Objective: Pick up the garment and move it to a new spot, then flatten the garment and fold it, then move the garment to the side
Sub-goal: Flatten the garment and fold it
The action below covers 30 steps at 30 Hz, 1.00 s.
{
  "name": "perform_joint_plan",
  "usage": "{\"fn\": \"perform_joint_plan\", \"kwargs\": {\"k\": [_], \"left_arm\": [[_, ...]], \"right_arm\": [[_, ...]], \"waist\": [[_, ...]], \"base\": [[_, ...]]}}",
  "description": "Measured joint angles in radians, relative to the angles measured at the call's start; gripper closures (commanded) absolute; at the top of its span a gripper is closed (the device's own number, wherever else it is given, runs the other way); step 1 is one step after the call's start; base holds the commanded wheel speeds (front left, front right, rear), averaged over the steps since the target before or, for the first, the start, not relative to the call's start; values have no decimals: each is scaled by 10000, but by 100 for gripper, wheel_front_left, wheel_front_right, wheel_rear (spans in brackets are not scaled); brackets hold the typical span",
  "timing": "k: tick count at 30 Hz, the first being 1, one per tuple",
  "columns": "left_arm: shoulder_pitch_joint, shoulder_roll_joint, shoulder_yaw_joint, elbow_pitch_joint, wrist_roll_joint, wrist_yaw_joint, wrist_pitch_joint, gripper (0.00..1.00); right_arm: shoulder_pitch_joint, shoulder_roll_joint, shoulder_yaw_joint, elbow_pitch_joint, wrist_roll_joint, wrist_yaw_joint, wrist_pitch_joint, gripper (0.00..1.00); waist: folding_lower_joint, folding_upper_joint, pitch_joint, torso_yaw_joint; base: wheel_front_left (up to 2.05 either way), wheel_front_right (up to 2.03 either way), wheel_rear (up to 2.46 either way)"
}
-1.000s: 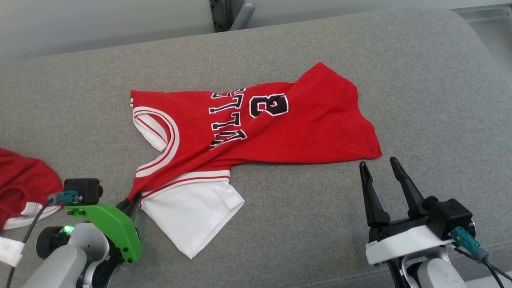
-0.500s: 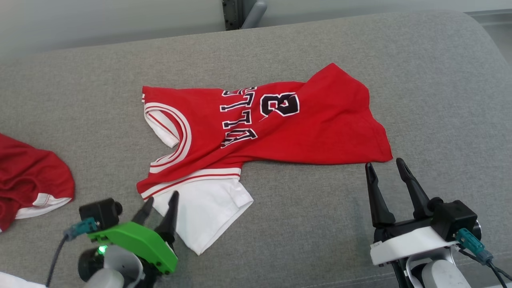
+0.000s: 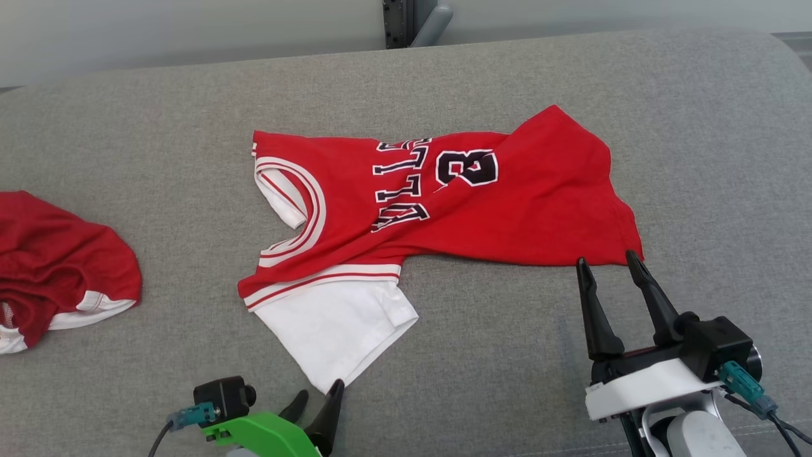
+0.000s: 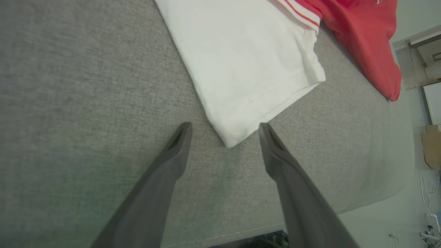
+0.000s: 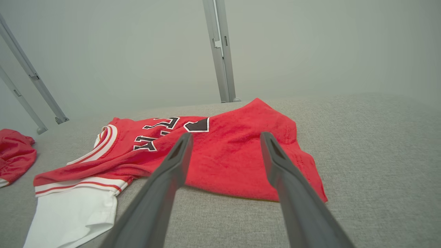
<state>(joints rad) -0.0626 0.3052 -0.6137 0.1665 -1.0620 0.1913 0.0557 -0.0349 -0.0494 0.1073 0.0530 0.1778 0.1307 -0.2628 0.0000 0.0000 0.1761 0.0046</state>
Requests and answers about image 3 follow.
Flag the grey curved bracket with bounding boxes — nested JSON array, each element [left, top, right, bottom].
[[409, 0, 455, 48]]

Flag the centre aluminium frame post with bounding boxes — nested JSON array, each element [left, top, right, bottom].
[[382, 0, 417, 50]]

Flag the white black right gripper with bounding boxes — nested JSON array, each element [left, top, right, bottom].
[[575, 249, 724, 423]]

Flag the red basketball jersey white sleeves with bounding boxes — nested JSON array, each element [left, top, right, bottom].
[[238, 105, 645, 395]]

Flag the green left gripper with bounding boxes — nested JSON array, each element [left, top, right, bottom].
[[203, 379, 346, 457]]

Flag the black cable with teal plug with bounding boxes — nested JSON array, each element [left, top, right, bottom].
[[719, 360, 812, 446], [148, 402, 220, 457]]

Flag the red shorts white trim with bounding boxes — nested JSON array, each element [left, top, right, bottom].
[[0, 190, 143, 355]]

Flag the thin black cable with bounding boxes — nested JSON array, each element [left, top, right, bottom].
[[723, 392, 804, 457]]

